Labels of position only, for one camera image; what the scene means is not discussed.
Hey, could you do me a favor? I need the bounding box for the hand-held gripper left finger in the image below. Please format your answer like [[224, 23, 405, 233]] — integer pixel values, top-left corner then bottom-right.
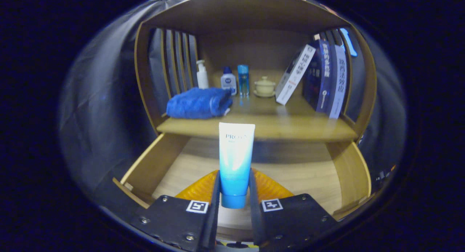
[[131, 170, 221, 252]]

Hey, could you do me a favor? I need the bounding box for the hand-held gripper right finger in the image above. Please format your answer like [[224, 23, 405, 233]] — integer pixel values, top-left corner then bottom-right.
[[248, 168, 338, 251]]

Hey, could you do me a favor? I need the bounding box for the white and blue tube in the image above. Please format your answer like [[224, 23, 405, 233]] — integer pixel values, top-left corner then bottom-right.
[[219, 122, 256, 209]]

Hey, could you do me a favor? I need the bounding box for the wooden drawer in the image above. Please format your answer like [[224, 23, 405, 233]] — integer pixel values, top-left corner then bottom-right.
[[113, 132, 373, 241]]

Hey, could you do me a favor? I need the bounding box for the wooden countertop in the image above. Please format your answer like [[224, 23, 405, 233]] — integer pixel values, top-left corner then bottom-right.
[[156, 94, 358, 143]]

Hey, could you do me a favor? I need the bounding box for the wooden cabinet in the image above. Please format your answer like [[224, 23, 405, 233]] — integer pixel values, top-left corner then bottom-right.
[[134, 0, 378, 151]]

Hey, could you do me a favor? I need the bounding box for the blue folded towel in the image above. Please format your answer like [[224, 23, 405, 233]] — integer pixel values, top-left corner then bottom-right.
[[166, 87, 234, 119]]

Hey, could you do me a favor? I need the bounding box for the beige lidded teacup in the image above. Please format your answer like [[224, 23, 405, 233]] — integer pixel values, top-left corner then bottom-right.
[[253, 76, 276, 98]]

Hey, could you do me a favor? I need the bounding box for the white bottle with blue cap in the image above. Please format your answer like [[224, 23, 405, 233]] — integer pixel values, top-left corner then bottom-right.
[[221, 66, 237, 96]]

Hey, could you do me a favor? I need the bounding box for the clear blue bottle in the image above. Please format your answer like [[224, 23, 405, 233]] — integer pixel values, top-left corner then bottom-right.
[[238, 65, 250, 98]]

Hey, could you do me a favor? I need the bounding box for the white pump bottle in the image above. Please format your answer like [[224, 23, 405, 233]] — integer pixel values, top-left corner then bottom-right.
[[196, 60, 209, 89]]

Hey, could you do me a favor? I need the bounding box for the white book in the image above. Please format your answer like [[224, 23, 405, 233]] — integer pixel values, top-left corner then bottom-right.
[[275, 44, 316, 105]]

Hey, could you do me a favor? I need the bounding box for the dark blue book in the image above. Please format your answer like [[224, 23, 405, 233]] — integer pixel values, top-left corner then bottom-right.
[[302, 39, 332, 113]]

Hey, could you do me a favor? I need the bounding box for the pale purple book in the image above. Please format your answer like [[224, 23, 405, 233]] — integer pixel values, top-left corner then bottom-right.
[[329, 45, 348, 119]]

